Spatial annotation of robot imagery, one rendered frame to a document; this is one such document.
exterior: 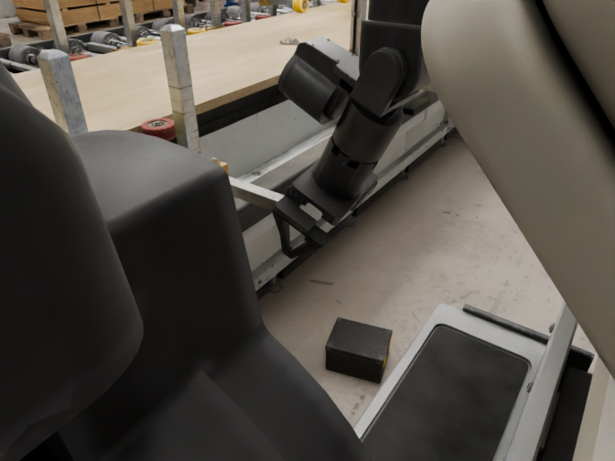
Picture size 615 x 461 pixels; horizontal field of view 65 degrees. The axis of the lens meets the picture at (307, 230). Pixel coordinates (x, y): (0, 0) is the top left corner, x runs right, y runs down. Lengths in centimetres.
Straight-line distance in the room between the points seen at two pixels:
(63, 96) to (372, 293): 149
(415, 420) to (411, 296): 173
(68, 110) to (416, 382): 72
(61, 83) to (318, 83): 52
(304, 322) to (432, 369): 154
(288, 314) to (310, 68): 153
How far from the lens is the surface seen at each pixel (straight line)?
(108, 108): 142
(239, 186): 109
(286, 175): 140
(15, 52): 258
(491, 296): 216
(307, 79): 49
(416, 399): 36
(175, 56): 103
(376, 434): 34
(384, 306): 200
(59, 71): 90
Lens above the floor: 132
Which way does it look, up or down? 33 degrees down
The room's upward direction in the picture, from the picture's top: straight up
